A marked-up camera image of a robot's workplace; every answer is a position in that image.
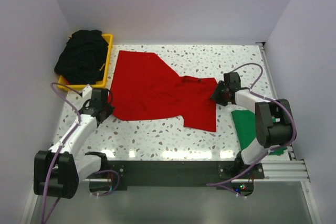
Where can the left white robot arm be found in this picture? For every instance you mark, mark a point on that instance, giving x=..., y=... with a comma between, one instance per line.
x=57, y=171

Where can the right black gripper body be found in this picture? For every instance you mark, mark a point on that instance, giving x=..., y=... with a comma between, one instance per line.
x=227, y=88

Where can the black t-shirt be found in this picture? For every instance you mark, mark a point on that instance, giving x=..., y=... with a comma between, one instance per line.
x=83, y=58

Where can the red t-shirt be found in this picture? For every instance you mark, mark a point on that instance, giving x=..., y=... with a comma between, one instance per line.
x=144, y=87

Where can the yellow plastic tray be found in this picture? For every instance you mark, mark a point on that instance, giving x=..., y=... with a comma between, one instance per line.
x=64, y=85

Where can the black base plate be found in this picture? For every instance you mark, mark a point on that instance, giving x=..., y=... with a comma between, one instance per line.
x=164, y=174

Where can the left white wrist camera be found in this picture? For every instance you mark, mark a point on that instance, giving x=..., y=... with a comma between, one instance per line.
x=86, y=92

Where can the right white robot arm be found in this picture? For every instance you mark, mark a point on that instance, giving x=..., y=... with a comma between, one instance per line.
x=274, y=124

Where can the folded green t-shirt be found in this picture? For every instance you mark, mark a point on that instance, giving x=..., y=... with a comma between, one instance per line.
x=245, y=126

